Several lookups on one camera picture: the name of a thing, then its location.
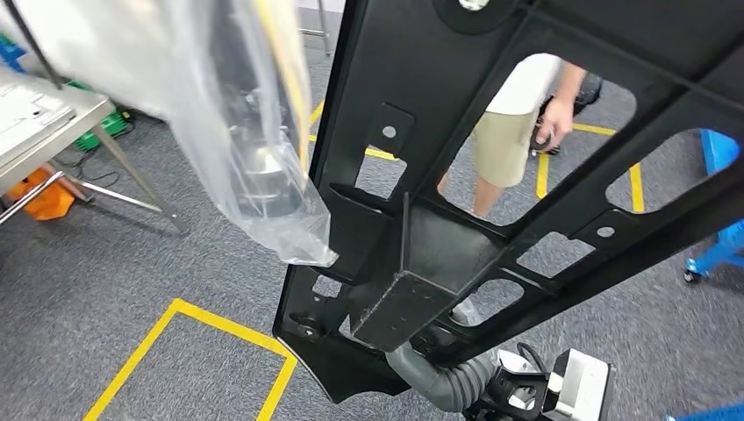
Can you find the person's hand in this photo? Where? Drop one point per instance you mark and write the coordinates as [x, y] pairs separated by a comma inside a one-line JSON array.
[[555, 125]]

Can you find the yellow floor tape square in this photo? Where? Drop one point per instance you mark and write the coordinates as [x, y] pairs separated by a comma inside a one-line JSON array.
[[637, 189], [232, 328]]

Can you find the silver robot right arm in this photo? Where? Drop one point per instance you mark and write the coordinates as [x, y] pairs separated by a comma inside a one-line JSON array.
[[442, 383]]

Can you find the clear plastic wrapped equipment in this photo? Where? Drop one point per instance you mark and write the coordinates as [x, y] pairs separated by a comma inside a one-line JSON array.
[[203, 116]]

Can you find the green plastic crate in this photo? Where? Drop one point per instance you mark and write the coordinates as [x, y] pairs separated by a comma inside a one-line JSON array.
[[107, 131]]

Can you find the person's forearm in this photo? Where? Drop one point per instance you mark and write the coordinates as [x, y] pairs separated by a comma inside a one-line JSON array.
[[568, 81]]

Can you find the orange bag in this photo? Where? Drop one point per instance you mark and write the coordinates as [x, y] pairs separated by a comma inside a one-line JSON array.
[[46, 200]]

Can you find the stainless steel workbench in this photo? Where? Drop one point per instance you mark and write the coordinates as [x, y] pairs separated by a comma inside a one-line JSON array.
[[87, 113]]

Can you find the black perforated panel part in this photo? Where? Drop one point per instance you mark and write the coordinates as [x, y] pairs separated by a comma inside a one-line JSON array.
[[407, 58]]

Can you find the black thin pole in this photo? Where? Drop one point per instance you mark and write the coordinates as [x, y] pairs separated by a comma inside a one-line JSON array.
[[32, 43]]

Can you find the person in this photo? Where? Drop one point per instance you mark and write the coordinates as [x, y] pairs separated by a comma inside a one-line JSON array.
[[505, 139]]

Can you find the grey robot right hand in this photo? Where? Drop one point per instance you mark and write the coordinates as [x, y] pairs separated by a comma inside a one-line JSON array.
[[466, 314]]

